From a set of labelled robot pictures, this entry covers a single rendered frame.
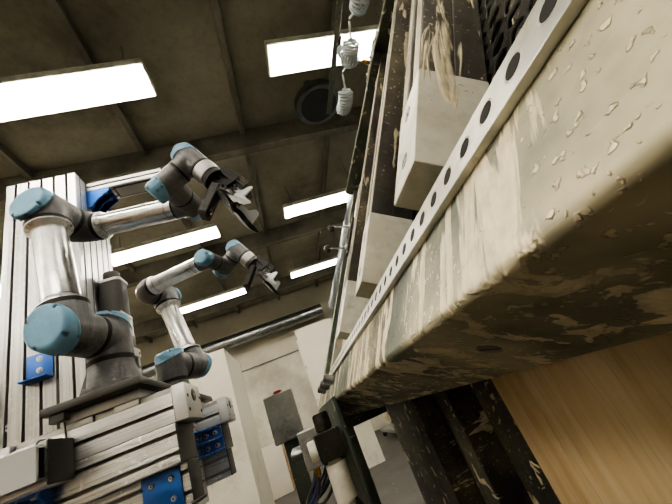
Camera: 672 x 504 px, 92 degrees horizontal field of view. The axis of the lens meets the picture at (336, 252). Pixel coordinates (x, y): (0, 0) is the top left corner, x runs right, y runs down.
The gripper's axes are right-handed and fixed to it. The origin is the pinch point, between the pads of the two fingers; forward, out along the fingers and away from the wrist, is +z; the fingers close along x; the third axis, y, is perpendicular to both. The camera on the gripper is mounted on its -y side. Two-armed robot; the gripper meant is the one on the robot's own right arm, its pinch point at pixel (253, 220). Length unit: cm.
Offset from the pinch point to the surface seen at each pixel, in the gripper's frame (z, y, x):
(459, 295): 49, -17, -63
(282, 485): 74, -114, 540
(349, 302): 36.9, -3.1, -8.7
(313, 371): 7, 28, 423
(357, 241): 28.1, 10.8, -8.3
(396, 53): 10, 41, -35
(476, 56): 37, 9, -60
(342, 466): 58, -28, 7
